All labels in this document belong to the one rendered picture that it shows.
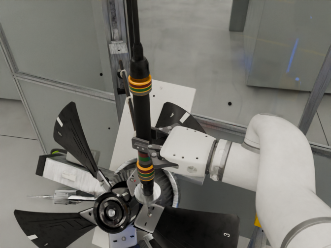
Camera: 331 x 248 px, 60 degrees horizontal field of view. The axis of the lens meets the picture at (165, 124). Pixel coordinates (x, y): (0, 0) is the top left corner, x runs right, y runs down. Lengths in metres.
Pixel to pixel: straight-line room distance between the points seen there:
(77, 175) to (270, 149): 0.78
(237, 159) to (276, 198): 0.17
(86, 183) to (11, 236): 1.43
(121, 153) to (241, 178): 0.65
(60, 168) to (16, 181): 1.64
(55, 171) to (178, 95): 0.54
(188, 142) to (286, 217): 0.28
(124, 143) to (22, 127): 2.23
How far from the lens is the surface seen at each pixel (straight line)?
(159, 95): 1.08
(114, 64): 1.18
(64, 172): 1.13
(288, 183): 0.44
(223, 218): 0.90
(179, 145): 0.59
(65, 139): 1.01
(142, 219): 0.89
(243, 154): 0.57
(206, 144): 0.60
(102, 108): 1.76
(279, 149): 0.47
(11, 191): 2.71
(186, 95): 1.05
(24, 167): 2.84
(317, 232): 0.35
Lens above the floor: 1.95
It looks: 41 degrees down
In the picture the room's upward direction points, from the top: straight up
